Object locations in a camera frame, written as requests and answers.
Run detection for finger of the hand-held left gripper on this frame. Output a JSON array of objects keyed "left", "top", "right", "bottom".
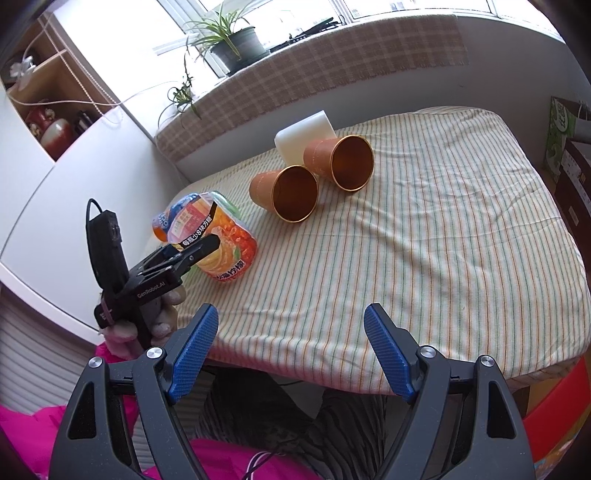
[
  {"left": 178, "top": 233, "right": 222, "bottom": 278},
  {"left": 131, "top": 244, "right": 183, "bottom": 278}
]

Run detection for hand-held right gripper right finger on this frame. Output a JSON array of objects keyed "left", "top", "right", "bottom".
[{"left": 364, "top": 302, "right": 536, "bottom": 480}]

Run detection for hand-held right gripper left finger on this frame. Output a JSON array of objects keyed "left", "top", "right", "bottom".
[{"left": 48, "top": 302, "right": 220, "bottom": 480}]

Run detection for orange paper cup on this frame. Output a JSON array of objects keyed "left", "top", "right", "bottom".
[
  {"left": 249, "top": 165, "right": 320, "bottom": 224},
  {"left": 303, "top": 135, "right": 375, "bottom": 192}
]

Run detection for white cup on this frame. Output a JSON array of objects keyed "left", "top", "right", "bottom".
[{"left": 274, "top": 110, "right": 338, "bottom": 166}]

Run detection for person's left hand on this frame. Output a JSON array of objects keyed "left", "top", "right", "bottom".
[{"left": 107, "top": 284, "right": 188, "bottom": 358}]

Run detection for wrapped orange drink bottle pack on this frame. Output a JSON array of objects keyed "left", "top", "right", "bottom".
[{"left": 152, "top": 191, "right": 258, "bottom": 284}]

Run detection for white slatted panel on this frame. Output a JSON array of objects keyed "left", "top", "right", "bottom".
[{"left": 0, "top": 295, "right": 105, "bottom": 409}]

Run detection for striped tablecloth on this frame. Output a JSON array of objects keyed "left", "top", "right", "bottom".
[{"left": 154, "top": 107, "right": 591, "bottom": 398}]

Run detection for dark patterned trousers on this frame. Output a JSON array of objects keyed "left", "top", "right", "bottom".
[{"left": 203, "top": 369, "right": 386, "bottom": 480}]

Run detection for pink jacket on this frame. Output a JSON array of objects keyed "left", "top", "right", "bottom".
[{"left": 139, "top": 436, "right": 324, "bottom": 480}]

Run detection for red ceramic vase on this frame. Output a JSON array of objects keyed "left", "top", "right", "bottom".
[{"left": 41, "top": 119, "right": 75, "bottom": 160}]

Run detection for small trailing plant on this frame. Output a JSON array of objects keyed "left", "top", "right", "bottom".
[{"left": 159, "top": 51, "right": 201, "bottom": 130}]

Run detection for red and white jar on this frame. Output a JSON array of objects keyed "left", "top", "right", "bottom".
[{"left": 25, "top": 106, "right": 56, "bottom": 137}]

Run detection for red plastic stool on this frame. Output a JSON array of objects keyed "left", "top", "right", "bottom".
[{"left": 526, "top": 360, "right": 591, "bottom": 480}]

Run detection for large potted spider plant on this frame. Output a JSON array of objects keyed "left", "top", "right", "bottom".
[{"left": 185, "top": 0, "right": 273, "bottom": 77}]

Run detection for wooden shelf cabinet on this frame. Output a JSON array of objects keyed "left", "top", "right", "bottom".
[{"left": 0, "top": 11, "right": 125, "bottom": 162}]

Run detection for white ribbon bow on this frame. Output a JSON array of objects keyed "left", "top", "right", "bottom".
[{"left": 10, "top": 55, "right": 38, "bottom": 79}]

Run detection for black rack on windowsill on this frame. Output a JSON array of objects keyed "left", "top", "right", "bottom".
[{"left": 270, "top": 16, "right": 347, "bottom": 51}]

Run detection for brown cardboard box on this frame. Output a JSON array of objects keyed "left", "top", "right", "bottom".
[{"left": 556, "top": 138, "right": 591, "bottom": 222}]

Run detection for plaid windowsill cloth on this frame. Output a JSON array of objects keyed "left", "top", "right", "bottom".
[{"left": 156, "top": 14, "right": 469, "bottom": 176}]

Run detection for green paper bag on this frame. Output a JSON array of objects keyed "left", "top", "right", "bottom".
[{"left": 545, "top": 97, "right": 591, "bottom": 185}]

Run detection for black cable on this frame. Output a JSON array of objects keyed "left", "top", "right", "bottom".
[{"left": 242, "top": 440, "right": 289, "bottom": 480}]

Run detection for white cable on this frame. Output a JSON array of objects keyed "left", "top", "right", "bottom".
[{"left": 23, "top": 85, "right": 185, "bottom": 125}]

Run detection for white bead cord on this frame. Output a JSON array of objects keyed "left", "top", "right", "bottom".
[{"left": 39, "top": 14, "right": 121, "bottom": 109}]

